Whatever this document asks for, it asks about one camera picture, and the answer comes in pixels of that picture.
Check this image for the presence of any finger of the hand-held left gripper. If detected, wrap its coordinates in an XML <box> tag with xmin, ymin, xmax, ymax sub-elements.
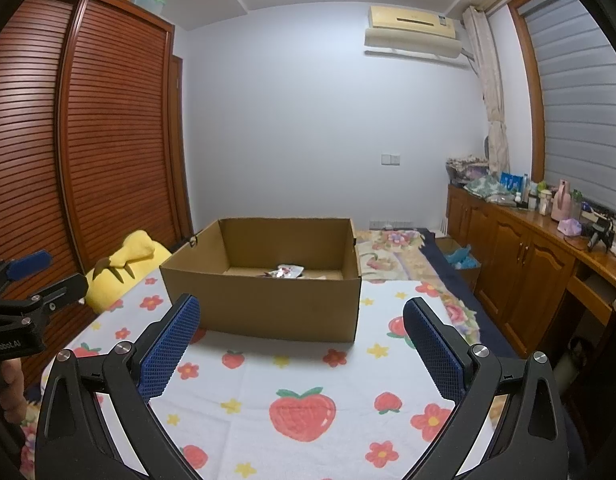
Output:
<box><xmin>0</xmin><ymin>251</ymin><xmax>53</xmax><ymax>292</ymax></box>
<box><xmin>0</xmin><ymin>273</ymin><xmax>90</xmax><ymax>317</ymax></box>

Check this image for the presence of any green patterned cloth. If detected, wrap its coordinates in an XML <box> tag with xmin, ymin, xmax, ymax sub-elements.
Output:
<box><xmin>464</xmin><ymin>175</ymin><xmax>512</xmax><ymax>197</ymax></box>

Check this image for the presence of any grey window blind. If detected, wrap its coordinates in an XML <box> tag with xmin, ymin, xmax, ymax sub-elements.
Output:
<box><xmin>520</xmin><ymin>0</ymin><xmax>616</xmax><ymax>242</ymax></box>

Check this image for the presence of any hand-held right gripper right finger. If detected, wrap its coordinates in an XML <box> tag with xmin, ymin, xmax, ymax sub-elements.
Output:
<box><xmin>403</xmin><ymin>297</ymin><xmax>571</xmax><ymax>480</ymax></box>

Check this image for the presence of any wooden window frame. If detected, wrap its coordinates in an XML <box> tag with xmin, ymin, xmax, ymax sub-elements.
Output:
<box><xmin>508</xmin><ymin>0</ymin><xmax>547</xmax><ymax>184</ymax></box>

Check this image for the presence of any brown cardboard box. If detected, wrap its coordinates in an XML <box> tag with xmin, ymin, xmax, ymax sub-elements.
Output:
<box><xmin>159</xmin><ymin>216</ymin><xmax>363</xmax><ymax>345</ymax></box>

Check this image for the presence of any wall air conditioner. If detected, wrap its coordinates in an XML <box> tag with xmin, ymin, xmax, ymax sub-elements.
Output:
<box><xmin>364</xmin><ymin>5</ymin><xmax>464</xmax><ymax>64</ymax></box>

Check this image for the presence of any wooden cabinet counter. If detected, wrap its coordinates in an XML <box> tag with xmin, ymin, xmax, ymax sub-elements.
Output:
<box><xmin>445</xmin><ymin>182</ymin><xmax>616</xmax><ymax>392</ymax></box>

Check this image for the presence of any yellow plush pillow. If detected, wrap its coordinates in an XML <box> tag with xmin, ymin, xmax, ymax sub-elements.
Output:
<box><xmin>84</xmin><ymin>230</ymin><xmax>173</xmax><ymax>314</ymax></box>

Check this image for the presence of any teal cloth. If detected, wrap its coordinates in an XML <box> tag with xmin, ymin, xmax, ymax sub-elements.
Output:
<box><xmin>445</xmin><ymin>244</ymin><xmax>482</xmax><ymax>270</ymax></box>

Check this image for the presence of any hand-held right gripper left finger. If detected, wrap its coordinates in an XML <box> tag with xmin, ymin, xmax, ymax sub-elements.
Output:
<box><xmin>35</xmin><ymin>294</ymin><xmax>202</xmax><ymax>480</ymax></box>

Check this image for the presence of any cream curtain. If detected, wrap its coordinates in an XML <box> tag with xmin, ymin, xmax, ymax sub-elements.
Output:
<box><xmin>462</xmin><ymin>6</ymin><xmax>510</xmax><ymax>176</ymax></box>

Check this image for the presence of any small cardboard box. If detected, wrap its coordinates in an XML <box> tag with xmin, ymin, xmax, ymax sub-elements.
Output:
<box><xmin>434</xmin><ymin>237</ymin><xmax>482</xmax><ymax>292</ymax></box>

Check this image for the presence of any wooden louvred wardrobe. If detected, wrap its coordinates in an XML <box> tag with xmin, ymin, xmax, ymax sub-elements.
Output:
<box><xmin>0</xmin><ymin>0</ymin><xmax>197</xmax><ymax>386</ymax></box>

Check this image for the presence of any small black tripod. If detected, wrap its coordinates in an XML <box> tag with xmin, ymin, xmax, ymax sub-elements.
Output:
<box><xmin>587</xmin><ymin>217</ymin><xmax>615</xmax><ymax>252</ymax></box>

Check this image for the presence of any pile of patterned fabrics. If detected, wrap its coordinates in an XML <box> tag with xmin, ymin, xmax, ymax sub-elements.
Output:
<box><xmin>447</xmin><ymin>156</ymin><xmax>489</xmax><ymax>184</ymax></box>

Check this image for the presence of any red white snack packet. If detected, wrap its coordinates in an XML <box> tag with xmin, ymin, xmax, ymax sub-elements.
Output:
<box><xmin>260</xmin><ymin>262</ymin><xmax>307</xmax><ymax>280</ymax></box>

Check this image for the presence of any cluster of small bottles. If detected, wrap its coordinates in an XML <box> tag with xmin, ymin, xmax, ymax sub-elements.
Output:
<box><xmin>513</xmin><ymin>175</ymin><xmax>554</xmax><ymax>216</ymax></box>

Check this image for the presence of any person's left hand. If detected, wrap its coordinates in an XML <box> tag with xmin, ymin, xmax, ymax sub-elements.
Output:
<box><xmin>0</xmin><ymin>358</ymin><xmax>27</xmax><ymax>421</ymax></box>

